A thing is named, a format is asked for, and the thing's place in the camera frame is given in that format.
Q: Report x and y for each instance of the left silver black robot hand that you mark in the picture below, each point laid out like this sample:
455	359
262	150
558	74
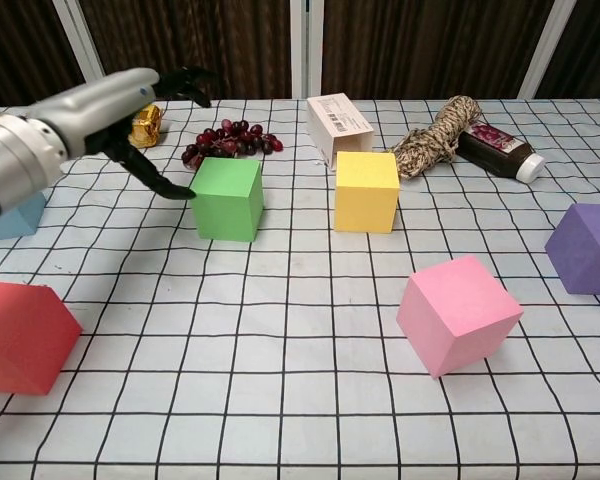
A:
95	105

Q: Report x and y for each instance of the light blue foam cube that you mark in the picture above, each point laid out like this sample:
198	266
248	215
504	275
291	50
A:
15	222

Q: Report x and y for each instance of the green foam cube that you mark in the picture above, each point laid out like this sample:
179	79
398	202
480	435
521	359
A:
222	205

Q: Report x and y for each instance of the red foam cube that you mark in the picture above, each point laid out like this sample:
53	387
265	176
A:
20	335

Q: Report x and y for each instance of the yellow foam cube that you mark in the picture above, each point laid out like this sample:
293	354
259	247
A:
365	200

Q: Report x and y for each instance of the pink foam cube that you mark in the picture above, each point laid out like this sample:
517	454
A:
455	310

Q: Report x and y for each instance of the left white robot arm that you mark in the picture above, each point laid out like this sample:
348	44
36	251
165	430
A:
15	160

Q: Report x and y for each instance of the purple foam cube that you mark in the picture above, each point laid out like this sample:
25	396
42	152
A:
590	255

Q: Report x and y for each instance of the gold snack package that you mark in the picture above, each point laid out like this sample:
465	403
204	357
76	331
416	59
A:
147	127

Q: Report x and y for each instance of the dark brown ribbed panel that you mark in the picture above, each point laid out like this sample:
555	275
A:
15	50
420	50
595	50
205	35

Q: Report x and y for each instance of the dark red grape bunch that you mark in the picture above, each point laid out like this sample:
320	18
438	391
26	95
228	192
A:
230	140

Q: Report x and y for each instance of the white carton box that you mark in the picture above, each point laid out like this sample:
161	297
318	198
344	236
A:
337	125

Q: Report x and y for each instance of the dark juice bottle white cap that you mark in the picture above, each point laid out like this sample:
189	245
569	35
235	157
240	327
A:
495	147

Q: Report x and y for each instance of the white partition frame post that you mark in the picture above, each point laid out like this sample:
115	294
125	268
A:
550	50
306	50
82	45

